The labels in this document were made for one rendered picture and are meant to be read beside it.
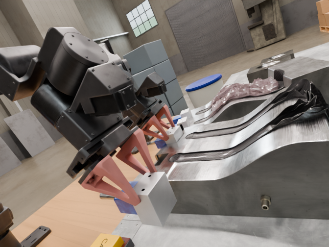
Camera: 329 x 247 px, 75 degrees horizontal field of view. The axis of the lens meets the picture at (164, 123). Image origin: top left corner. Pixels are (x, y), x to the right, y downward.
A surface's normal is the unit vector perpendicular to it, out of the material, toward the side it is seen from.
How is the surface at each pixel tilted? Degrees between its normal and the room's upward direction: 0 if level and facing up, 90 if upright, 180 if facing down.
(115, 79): 63
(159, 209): 93
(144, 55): 90
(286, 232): 0
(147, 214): 90
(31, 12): 90
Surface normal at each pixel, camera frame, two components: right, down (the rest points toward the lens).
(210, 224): -0.40, -0.88
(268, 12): -0.33, 0.40
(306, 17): -0.51, 0.45
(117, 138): 0.54, -0.57
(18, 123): 0.67, -0.33
